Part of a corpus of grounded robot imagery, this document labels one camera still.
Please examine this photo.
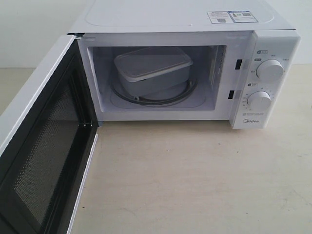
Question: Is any white microwave oven body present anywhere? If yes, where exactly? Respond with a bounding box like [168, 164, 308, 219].
[69, 0, 300, 129]

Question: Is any white lidded plastic container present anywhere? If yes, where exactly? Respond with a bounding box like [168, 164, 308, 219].
[114, 47, 193, 97]

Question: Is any lower white control knob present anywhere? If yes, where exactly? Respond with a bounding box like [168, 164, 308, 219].
[247, 91, 272, 111]

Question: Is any upper white control knob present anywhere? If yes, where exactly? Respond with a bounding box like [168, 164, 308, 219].
[256, 59, 284, 83]

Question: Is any white microwave door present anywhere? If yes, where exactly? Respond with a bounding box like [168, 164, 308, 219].
[0, 35, 98, 234]

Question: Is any white printed paper sheet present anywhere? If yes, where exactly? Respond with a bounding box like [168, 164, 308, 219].
[207, 11, 258, 24]

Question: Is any white control knob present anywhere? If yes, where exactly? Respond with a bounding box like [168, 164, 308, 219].
[256, 59, 284, 83]
[247, 91, 272, 111]

